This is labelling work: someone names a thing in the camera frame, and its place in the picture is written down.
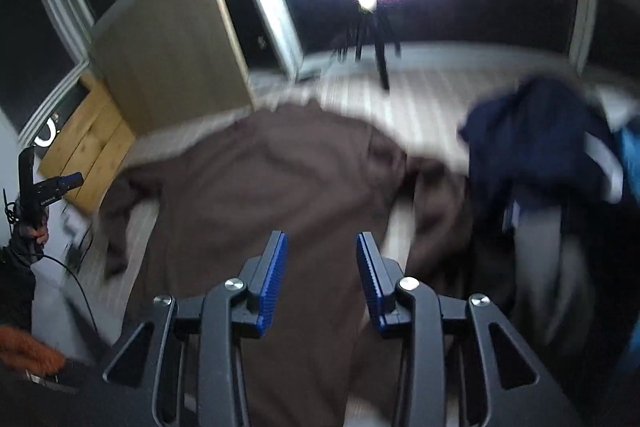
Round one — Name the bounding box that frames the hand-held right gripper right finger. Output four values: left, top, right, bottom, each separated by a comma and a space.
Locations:
356, 232, 576, 427

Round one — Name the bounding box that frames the navy blue garment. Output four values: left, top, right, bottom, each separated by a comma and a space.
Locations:
457, 77, 626, 218

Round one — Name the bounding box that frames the light grey garment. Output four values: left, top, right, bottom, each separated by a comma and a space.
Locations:
512, 202, 576, 348

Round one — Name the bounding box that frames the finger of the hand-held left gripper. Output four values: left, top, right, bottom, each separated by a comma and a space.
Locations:
35, 172, 85, 208

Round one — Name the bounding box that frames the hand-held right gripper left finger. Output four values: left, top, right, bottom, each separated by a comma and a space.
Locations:
102, 231, 290, 427

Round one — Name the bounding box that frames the white clothes hanger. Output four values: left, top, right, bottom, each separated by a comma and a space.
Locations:
582, 134, 626, 205

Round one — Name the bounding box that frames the person's left forearm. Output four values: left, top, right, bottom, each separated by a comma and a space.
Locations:
0, 247, 36, 338

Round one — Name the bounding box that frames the brown garment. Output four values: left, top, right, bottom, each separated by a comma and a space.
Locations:
97, 102, 473, 427

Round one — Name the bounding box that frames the orange fuzzy cloth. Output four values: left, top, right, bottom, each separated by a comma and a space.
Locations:
0, 324, 66, 373

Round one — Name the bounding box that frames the light wooden board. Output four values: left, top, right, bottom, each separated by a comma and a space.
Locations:
90, 0, 258, 128

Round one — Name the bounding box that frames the white window frame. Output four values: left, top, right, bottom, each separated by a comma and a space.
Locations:
20, 0, 601, 148

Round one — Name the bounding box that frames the black tripod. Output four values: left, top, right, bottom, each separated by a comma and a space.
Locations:
335, 4, 403, 90

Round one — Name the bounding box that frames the pine plank panel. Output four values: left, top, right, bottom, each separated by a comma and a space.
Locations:
37, 74, 136, 212

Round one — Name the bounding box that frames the pink plaid blanket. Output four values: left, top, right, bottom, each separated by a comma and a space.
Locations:
65, 67, 621, 288

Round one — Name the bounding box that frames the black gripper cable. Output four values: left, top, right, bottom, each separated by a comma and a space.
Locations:
30, 252, 108, 343

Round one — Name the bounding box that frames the blue striped plastic bag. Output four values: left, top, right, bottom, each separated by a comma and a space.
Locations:
617, 117, 640, 208

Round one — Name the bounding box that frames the person's left hand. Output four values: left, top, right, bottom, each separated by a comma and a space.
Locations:
12, 207, 51, 264

